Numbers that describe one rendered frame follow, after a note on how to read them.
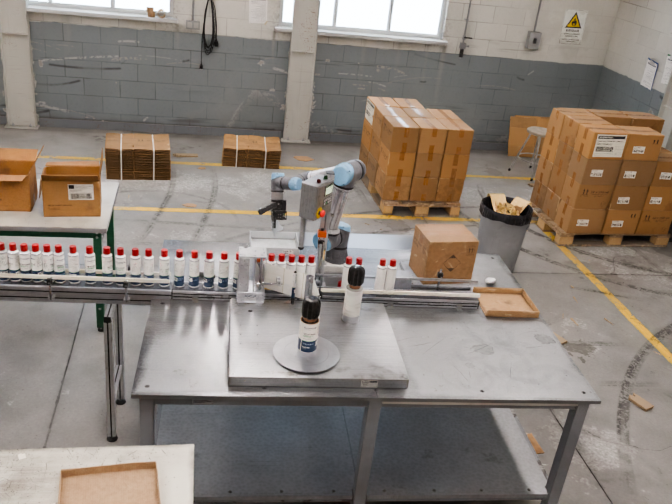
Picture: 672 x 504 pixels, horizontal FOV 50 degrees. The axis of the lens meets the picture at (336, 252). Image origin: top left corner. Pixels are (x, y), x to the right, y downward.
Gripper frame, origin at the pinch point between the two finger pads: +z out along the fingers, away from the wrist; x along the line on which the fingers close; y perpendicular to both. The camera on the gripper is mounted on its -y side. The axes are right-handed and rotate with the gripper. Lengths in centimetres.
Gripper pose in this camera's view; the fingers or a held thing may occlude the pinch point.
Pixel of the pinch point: (273, 233)
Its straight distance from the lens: 423.7
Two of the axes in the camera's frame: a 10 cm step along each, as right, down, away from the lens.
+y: 9.7, -0.1, 2.4
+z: -0.3, 9.9, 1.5
